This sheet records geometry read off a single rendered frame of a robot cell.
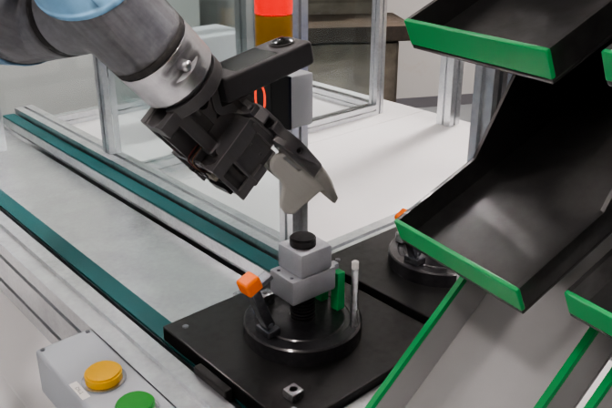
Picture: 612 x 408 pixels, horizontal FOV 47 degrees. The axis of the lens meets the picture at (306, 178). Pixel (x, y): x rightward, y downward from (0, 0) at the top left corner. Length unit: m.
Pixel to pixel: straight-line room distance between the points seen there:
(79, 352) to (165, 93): 0.38
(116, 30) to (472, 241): 0.32
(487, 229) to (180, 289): 0.60
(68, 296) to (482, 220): 0.60
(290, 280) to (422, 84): 4.58
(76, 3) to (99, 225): 0.77
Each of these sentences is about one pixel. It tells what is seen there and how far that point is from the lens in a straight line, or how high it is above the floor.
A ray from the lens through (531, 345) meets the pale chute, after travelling 0.65.
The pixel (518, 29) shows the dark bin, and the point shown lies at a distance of 0.52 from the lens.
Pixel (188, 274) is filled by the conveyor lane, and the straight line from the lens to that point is 1.11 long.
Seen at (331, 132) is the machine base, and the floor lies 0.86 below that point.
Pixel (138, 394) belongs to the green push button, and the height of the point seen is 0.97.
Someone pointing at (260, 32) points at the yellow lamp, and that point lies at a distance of 0.94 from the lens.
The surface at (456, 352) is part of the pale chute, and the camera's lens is 0.68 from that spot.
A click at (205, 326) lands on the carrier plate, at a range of 0.88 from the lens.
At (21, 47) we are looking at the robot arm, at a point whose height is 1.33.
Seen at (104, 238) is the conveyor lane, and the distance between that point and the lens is 1.25.
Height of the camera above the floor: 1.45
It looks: 22 degrees down
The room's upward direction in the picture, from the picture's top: straight up
